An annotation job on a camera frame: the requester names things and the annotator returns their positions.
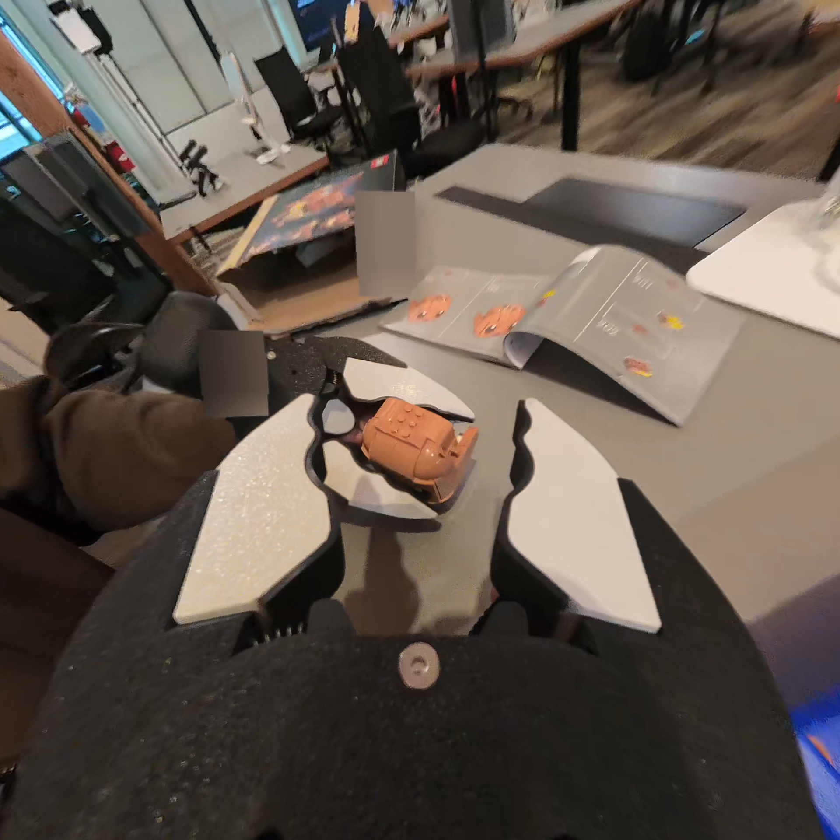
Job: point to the brown lego head model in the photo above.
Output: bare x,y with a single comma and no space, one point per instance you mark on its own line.
413,446

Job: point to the blue plastic parts bin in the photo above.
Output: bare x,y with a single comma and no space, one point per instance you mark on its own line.
820,787

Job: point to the wall display screen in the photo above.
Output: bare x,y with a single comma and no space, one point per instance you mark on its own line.
315,19

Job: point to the person's left forearm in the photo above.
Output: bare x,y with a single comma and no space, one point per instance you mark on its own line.
118,453

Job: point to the black high-back chair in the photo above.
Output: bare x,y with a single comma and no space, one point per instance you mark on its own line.
380,98
289,92

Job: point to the lego instruction booklet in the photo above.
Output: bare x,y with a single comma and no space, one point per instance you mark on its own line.
623,315

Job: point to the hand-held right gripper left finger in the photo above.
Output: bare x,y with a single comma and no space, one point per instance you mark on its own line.
256,518

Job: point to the black mesh office chair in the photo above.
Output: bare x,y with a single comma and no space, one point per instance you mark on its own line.
164,334

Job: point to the open printed cardboard box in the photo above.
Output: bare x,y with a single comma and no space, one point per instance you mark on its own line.
295,275

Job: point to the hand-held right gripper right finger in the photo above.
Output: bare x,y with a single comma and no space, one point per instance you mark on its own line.
577,531

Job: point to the grey office desk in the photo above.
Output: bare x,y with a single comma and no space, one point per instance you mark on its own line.
243,184

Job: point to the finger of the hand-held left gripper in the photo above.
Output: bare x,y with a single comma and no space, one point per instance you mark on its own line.
400,387
374,495

